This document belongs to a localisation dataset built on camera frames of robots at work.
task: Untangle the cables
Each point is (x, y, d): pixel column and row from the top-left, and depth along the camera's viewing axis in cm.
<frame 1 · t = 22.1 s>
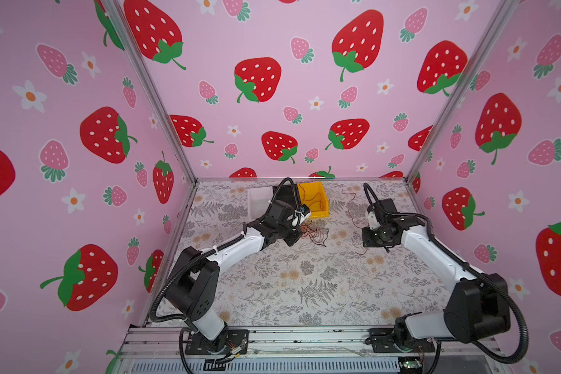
left hand: (300, 227, 88), fingers closed
right hand: (365, 238, 87), fingers closed
white plastic bin: (253, 200, 111), point 4 cm above the table
yellow plastic bin: (313, 195, 117), on the table

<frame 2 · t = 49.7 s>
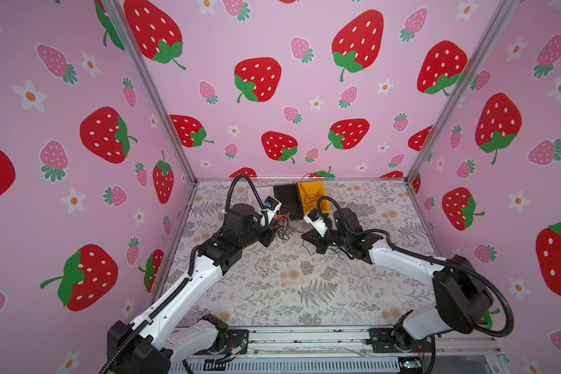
left hand: (276, 218, 75), fingers closed
right hand: (302, 235, 83), fingers closed
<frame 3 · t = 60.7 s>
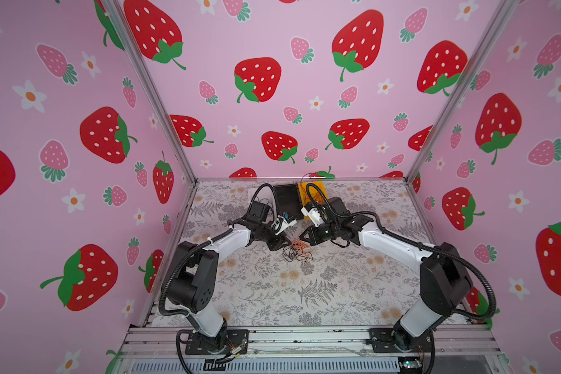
left hand: (286, 236, 91), fingers open
right hand: (299, 236, 83), fingers closed
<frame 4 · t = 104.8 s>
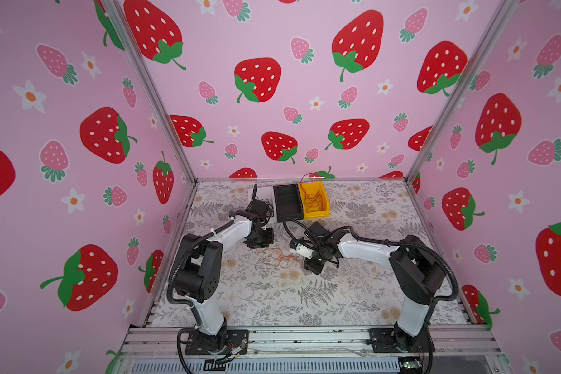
left hand: (270, 243, 94), fingers closed
right hand: (305, 264, 90), fingers closed
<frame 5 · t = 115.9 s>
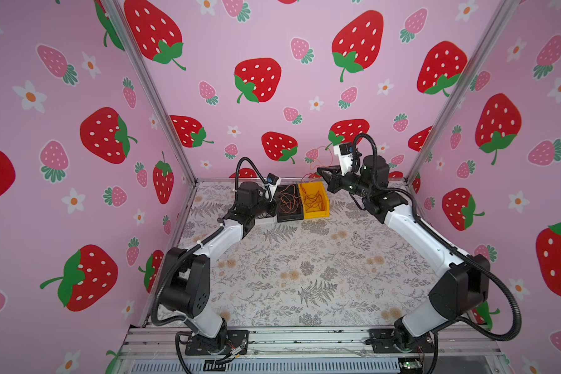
left hand: (280, 192, 87), fingers closed
right hand: (317, 167, 74), fingers closed
